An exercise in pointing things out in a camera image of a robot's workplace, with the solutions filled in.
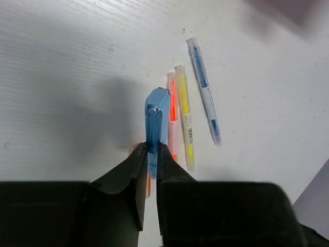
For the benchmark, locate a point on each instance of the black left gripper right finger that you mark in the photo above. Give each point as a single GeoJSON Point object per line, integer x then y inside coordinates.
{"type": "Point", "coordinates": [193, 213]}

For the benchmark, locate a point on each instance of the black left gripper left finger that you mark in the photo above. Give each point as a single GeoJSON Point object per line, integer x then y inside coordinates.
{"type": "Point", "coordinates": [106, 212]}

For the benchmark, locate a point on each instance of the thin orange highlighter pen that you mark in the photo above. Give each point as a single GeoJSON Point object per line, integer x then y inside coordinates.
{"type": "Point", "coordinates": [173, 115]}

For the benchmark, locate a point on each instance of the thin yellow highlighter pen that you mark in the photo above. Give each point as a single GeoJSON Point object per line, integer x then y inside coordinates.
{"type": "Point", "coordinates": [185, 115]}

